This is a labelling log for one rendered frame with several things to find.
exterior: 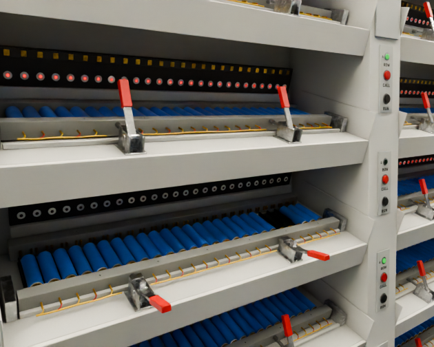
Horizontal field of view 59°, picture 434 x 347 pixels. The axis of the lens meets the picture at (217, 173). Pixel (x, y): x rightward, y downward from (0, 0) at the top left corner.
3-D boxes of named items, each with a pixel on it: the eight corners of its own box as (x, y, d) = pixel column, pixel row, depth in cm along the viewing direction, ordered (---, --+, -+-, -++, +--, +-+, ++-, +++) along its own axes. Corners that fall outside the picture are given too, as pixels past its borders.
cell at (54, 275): (51, 260, 54) (62, 288, 49) (37, 263, 53) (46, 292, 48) (51, 249, 53) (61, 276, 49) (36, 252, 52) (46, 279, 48)
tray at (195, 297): (361, 264, 74) (375, 220, 70) (5, 390, 40) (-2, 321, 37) (290, 215, 89) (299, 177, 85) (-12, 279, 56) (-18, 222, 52)
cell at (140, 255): (133, 244, 61) (150, 266, 56) (122, 246, 60) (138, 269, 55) (134, 233, 60) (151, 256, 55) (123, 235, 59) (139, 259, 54)
